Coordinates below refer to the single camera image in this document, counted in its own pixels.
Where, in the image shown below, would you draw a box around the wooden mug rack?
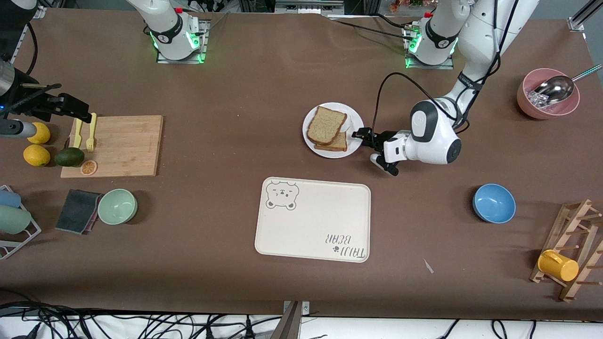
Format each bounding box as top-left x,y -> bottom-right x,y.
530,199 -> 603,303

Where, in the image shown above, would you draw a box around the pink bowl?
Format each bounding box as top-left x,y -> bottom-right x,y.
517,68 -> 580,120

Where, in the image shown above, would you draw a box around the pink cloth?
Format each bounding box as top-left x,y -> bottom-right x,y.
85,207 -> 102,234

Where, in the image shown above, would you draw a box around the yellow mug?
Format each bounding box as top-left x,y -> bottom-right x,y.
538,250 -> 579,282

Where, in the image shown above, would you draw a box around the brown bread slice under egg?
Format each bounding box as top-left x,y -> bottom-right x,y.
315,132 -> 348,152

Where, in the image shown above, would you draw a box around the black table cable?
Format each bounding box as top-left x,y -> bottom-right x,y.
327,14 -> 417,43

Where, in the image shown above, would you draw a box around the bamboo cutting board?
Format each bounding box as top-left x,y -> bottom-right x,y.
60,115 -> 164,178

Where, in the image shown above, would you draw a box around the dark green avocado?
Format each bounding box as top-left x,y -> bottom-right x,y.
54,147 -> 85,167

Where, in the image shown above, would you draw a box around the dark grey cloth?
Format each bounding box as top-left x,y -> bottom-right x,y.
55,189 -> 103,234

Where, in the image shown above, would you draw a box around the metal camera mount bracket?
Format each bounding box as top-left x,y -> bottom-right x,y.
281,300 -> 310,339

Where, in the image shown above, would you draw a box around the white round plate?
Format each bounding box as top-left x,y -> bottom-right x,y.
302,102 -> 365,159

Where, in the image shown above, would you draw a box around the blue bowl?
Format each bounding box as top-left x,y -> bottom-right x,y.
473,184 -> 516,224

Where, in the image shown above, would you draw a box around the orange red decoration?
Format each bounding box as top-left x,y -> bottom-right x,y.
390,0 -> 427,12

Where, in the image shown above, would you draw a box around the aluminium frame rail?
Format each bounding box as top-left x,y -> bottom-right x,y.
8,7 -> 47,64
568,0 -> 603,32

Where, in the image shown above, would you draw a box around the sage green cup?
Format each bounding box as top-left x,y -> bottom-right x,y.
0,205 -> 32,235

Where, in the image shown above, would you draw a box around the clear ice cubes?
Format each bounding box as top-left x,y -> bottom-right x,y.
527,89 -> 554,112

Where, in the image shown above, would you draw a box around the cream bear print tray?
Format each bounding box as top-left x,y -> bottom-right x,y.
254,177 -> 371,263

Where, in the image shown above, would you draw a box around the pale yellow plastic fork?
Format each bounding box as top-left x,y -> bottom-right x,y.
86,113 -> 98,152

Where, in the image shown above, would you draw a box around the metal scoop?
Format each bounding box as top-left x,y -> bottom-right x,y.
534,64 -> 603,105

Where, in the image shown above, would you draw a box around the grey metal box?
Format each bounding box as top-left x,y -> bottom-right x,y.
275,0 -> 344,15

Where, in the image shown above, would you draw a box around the mint green bowl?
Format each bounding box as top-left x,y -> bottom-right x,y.
98,189 -> 138,225

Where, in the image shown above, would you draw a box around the blue cup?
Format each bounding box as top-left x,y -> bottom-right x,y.
0,189 -> 22,209

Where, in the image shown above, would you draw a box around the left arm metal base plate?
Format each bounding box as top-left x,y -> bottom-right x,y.
404,24 -> 455,70

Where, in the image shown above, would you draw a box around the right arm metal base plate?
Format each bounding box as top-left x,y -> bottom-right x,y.
156,19 -> 209,65

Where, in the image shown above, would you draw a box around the yellow lemon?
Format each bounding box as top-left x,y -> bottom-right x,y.
23,145 -> 51,167
27,123 -> 51,145

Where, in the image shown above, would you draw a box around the white wire dish rack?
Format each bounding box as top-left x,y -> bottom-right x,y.
0,185 -> 42,260

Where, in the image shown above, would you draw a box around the black floor cable tangle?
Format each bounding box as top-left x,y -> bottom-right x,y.
0,290 -> 283,339

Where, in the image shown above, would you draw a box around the brown bread slice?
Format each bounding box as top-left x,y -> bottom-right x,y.
315,132 -> 348,152
307,106 -> 348,145

